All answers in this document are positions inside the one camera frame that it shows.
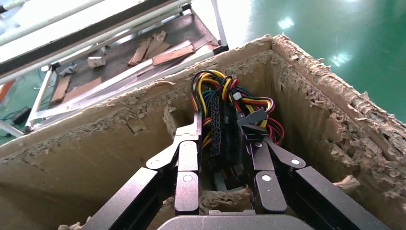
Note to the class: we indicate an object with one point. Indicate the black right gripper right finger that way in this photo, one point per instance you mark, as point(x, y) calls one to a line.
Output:
point(269, 190)

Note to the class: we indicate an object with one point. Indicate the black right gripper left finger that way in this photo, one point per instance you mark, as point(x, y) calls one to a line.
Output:
point(187, 187)

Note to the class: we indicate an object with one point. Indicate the cardboard box with dividers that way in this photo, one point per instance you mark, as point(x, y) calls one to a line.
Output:
point(95, 152)

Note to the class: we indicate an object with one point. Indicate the wooden plank piece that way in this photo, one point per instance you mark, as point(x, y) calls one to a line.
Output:
point(139, 52)
point(84, 89)
point(174, 54)
point(157, 43)
point(61, 89)

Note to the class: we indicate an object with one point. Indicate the white pipe rack frame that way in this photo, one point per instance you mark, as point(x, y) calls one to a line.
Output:
point(104, 22)

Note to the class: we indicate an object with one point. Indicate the small white block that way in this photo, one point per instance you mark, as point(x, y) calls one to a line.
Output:
point(96, 61)

